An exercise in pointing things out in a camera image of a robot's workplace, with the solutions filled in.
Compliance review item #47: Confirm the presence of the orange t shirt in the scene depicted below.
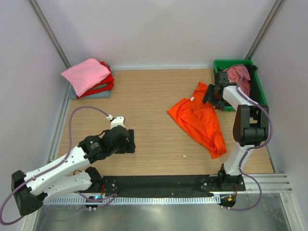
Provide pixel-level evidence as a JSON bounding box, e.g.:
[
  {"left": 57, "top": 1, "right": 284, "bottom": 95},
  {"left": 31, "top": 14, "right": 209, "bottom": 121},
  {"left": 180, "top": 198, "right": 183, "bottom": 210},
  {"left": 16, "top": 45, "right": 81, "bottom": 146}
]
[{"left": 167, "top": 82, "right": 227, "bottom": 159}]

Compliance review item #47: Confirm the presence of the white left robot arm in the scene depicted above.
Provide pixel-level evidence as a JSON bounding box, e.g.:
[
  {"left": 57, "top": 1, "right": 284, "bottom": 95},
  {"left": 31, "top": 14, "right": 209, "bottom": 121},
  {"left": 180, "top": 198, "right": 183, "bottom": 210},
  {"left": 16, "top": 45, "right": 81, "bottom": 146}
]
[{"left": 12, "top": 126, "right": 135, "bottom": 216}]

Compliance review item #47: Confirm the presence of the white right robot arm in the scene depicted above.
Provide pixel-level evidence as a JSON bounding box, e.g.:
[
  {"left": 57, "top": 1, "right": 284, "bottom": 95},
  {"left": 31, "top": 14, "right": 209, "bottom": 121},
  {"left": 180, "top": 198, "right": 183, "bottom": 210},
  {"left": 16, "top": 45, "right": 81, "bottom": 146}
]
[{"left": 203, "top": 71, "right": 270, "bottom": 191}]

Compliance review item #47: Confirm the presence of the dusty pink crumpled shirt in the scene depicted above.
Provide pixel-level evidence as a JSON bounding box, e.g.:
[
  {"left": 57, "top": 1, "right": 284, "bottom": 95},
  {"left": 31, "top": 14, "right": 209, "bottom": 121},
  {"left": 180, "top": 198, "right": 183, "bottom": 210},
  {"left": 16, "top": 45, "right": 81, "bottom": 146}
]
[{"left": 224, "top": 64, "right": 251, "bottom": 96}]

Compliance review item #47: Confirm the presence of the green plastic bin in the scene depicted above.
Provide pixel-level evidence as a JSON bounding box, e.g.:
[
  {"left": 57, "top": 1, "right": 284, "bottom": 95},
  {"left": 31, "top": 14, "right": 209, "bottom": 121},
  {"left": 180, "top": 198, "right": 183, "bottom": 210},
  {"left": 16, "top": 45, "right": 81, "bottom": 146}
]
[{"left": 214, "top": 60, "right": 267, "bottom": 111}]

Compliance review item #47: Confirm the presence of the black shirt in bin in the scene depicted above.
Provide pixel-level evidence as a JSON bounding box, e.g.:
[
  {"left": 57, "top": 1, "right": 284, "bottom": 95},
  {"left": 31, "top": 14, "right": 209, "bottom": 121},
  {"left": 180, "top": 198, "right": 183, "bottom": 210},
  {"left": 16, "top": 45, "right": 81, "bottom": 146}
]
[{"left": 245, "top": 64, "right": 257, "bottom": 79}]

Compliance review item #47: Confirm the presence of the grey folded shirt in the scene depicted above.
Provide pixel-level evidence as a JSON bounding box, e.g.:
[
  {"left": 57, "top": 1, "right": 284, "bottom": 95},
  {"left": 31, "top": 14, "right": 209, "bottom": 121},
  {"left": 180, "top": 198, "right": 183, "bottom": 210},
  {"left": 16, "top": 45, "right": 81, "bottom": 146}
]
[{"left": 69, "top": 72, "right": 114, "bottom": 100}]

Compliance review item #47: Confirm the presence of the red folded shirt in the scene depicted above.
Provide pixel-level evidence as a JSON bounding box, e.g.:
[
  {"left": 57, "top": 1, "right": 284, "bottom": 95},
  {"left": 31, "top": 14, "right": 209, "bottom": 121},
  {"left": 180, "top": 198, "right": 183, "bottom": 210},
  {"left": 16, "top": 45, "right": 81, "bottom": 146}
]
[{"left": 76, "top": 62, "right": 114, "bottom": 99}]

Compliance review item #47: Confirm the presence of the pink folded shirt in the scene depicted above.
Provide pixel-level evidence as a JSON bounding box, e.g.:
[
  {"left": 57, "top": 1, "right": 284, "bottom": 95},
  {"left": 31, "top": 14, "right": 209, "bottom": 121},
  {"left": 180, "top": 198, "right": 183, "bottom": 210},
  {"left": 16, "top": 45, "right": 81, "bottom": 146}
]
[{"left": 61, "top": 58, "right": 111, "bottom": 97}]

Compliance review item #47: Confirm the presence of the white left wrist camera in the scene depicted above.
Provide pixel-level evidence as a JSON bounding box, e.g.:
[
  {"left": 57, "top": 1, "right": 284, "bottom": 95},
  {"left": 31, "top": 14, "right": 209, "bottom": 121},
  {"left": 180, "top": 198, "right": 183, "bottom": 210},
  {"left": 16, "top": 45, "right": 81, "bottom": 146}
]
[{"left": 106, "top": 115, "right": 125, "bottom": 129}]

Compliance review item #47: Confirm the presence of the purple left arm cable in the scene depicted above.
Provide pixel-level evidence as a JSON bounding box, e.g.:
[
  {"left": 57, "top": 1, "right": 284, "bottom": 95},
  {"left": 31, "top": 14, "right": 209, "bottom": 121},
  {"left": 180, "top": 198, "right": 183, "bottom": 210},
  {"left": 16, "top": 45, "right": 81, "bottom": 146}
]
[{"left": 0, "top": 106, "right": 114, "bottom": 223}]

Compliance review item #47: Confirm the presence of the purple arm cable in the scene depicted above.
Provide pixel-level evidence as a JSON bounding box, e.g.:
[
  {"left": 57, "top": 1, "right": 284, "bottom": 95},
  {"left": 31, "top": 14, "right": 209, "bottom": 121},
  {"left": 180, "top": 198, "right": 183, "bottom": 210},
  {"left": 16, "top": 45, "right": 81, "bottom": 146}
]
[
  {"left": 0, "top": 106, "right": 114, "bottom": 223},
  {"left": 221, "top": 64, "right": 274, "bottom": 212}
]

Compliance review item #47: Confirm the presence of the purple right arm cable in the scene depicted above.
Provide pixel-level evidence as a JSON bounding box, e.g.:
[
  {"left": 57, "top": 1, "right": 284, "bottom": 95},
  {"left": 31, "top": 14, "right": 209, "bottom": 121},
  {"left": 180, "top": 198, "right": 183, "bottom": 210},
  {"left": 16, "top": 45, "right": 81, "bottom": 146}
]
[{"left": 221, "top": 64, "right": 274, "bottom": 212}]

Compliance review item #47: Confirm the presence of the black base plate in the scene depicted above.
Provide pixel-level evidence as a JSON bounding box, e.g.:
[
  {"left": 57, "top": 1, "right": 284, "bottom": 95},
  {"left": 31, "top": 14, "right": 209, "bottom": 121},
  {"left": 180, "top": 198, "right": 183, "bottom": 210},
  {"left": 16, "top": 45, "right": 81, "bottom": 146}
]
[{"left": 73, "top": 174, "right": 246, "bottom": 198}]

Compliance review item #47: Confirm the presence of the white slotted cable duct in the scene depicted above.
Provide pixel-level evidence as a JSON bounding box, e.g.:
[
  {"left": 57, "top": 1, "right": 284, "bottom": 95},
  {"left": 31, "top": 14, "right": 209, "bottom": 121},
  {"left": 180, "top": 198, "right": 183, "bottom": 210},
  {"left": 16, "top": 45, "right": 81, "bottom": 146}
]
[{"left": 45, "top": 194, "right": 220, "bottom": 205}]

